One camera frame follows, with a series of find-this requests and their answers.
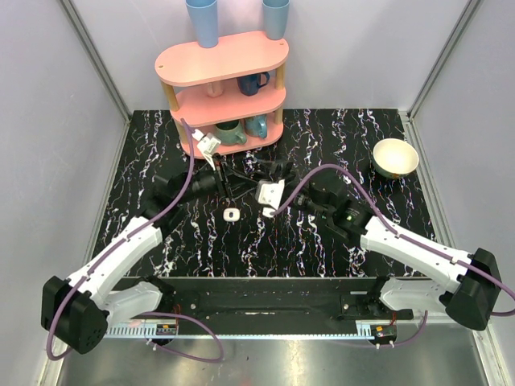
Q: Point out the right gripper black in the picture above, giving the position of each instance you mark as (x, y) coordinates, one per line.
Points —
(285, 166)

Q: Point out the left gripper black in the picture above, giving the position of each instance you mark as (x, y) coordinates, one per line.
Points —
(222, 177)

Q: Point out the white earbud charging case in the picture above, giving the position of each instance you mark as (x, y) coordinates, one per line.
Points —
(231, 214)

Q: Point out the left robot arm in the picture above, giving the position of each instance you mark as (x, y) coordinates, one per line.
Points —
(79, 309)

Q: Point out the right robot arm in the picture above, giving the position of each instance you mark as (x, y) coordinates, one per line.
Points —
(464, 286)

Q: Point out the light blue butterfly mug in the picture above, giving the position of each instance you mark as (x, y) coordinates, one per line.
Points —
(256, 126)

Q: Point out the green ceramic mug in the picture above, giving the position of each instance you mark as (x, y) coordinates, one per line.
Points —
(230, 133)

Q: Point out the pink three-tier shelf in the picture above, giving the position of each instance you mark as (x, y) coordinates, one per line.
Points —
(185, 68)

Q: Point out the dark blue mug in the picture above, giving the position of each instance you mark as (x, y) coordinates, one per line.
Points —
(251, 84)

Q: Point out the pink mug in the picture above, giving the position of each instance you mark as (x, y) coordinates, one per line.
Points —
(214, 89)

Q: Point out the cream bowl green outside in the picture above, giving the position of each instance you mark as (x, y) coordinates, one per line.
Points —
(394, 158)

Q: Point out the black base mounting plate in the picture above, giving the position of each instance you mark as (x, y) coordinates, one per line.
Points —
(267, 307)

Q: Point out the right light blue cup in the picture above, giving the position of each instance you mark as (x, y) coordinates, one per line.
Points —
(275, 17)

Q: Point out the light blue cup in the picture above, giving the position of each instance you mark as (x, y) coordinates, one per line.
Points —
(204, 17)
(275, 17)

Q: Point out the left light blue cup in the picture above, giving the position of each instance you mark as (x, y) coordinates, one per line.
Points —
(204, 17)

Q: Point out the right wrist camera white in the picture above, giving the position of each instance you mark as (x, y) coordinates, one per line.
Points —
(269, 195)

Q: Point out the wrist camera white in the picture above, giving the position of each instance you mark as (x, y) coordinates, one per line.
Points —
(207, 145)
(269, 195)

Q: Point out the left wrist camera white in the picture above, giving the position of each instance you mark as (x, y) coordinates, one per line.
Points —
(207, 145)

